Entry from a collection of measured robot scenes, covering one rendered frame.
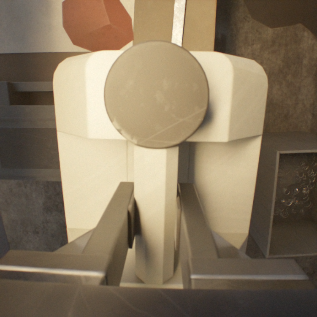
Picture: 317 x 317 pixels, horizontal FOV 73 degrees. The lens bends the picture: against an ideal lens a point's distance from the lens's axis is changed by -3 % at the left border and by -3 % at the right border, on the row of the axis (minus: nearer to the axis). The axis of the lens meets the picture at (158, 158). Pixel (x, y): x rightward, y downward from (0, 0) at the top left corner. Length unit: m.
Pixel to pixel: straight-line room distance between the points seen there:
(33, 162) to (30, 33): 0.27
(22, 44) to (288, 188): 1.31
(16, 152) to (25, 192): 1.35
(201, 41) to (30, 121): 0.38
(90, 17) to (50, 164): 0.30
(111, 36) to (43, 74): 0.17
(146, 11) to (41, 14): 0.22
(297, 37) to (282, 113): 0.46
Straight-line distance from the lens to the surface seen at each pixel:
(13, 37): 0.61
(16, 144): 0.53
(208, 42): 0.52
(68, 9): 0.55
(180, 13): 0.52
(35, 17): 0.59
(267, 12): 1.65
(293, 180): 1.39
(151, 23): 0.52
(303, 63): 1.70
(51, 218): 1.87
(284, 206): 1.47
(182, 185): 0.15
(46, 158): 0.50
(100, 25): 0.50
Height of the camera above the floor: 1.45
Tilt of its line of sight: 75 degrees down
